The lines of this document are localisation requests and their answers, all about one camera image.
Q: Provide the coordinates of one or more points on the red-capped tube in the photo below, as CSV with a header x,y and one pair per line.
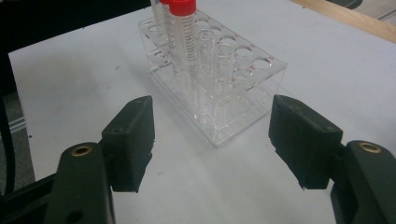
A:
x,y
158,18
182,7

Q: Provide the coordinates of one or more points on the clear acrylic tube rack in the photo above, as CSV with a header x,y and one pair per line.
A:
x,y
249,93

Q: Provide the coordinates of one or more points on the white board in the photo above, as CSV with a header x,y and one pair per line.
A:
x,y
77,77

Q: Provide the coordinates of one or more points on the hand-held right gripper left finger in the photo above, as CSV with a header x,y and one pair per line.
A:
x,y
130,146

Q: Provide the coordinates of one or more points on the wooden table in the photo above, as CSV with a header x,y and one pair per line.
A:
x,y
358,21

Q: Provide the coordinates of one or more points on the metal floor rail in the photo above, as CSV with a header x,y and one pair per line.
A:
x,y
14,124

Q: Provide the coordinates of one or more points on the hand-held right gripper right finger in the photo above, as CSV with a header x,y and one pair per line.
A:
x,y
305,143

